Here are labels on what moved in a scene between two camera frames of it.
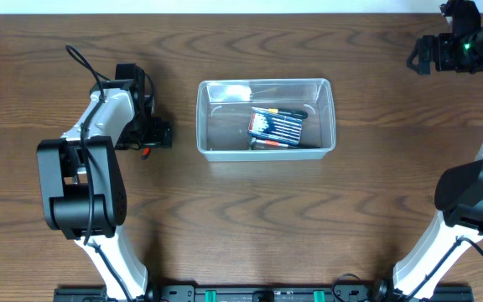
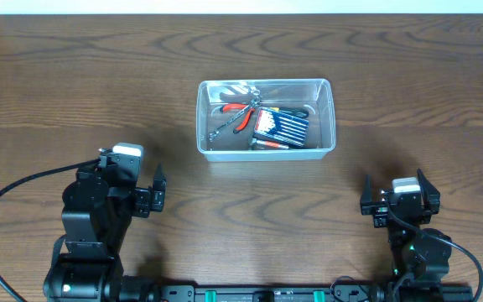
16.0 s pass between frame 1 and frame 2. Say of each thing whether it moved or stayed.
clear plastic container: stayed
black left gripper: moved
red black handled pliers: moved
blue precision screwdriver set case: moved
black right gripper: moved
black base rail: stayed
